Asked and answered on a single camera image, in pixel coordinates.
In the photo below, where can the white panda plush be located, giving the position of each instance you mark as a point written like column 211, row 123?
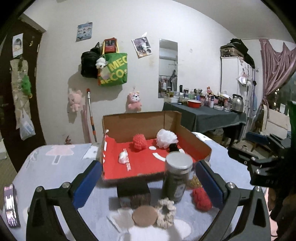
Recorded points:
column 101, row 63

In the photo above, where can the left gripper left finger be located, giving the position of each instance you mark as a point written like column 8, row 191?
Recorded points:
column 43, row 222

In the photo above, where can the dark wooden door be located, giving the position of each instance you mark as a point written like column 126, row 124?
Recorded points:
column 19, row 58

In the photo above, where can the wall mirror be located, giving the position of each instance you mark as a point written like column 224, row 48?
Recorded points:
column 168, row 67

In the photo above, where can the white fuzzy tablecloth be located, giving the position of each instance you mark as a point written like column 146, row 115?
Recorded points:
column 43, row 224

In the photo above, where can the pink plush toy left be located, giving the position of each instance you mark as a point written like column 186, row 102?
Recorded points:
column 74, row 101

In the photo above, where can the blue wall poster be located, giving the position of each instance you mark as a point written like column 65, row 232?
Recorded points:
column 84, row 31

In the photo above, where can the steel kettle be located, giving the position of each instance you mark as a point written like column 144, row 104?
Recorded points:
column 237, row 103

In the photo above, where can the green tea jar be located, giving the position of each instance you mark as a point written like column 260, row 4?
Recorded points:
column 177, row 170

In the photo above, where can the smartphone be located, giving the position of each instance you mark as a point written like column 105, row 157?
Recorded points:
column 10, row 206

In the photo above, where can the photo wall poster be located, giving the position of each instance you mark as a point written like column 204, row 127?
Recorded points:
column 142, row 47

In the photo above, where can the cream crochet scrunchie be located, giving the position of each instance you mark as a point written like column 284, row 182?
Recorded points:
column 166, row 211

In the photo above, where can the white mesh bath pouf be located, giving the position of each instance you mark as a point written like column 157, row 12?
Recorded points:
column 165, row 138

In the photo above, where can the red cardboard box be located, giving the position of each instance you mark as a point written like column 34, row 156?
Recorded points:
column 118, row 132

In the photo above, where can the pink foam net ball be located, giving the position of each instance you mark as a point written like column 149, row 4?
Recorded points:
column 139, row 142

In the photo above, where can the pink curtain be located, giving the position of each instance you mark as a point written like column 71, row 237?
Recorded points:
column 278, row 70

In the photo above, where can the red-tipped broom handle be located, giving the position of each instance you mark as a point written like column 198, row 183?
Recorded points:
column 91, row 114

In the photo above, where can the black backpack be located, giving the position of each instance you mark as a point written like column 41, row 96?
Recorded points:
column 88, row 62

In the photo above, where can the green plush on door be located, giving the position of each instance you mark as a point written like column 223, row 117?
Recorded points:
column 26, row 86

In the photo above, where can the plastic bag on door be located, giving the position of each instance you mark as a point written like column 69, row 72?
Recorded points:
column 27, row 129

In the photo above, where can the red knitted ball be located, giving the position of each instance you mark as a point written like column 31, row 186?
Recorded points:
column 201, row 199

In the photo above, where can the red bowl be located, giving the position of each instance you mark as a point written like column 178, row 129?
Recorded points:
column 194, row 103

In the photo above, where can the pink plush toy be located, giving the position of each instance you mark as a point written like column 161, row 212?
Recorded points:
column 133, row 102
column 74, row 101

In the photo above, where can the green tote bag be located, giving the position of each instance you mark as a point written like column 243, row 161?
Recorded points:
column 115, row 73

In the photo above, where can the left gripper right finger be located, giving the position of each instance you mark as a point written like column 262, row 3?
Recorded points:
column 243, row 213

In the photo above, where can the white crumpled cloth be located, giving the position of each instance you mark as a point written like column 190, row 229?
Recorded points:
column 123, row 157

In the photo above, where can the brown round lid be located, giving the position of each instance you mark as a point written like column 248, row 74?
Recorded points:
column 144, row 216

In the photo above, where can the black cube box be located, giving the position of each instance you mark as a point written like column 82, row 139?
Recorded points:
column 133, row 193

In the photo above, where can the white refrigerator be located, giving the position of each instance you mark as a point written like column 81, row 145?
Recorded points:
column 237, row 78

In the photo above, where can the pink plush toy right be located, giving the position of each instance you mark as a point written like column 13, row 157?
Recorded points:
column 133, row 102

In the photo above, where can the dark green covered table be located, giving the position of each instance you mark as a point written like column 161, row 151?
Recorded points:
column 223, row 126

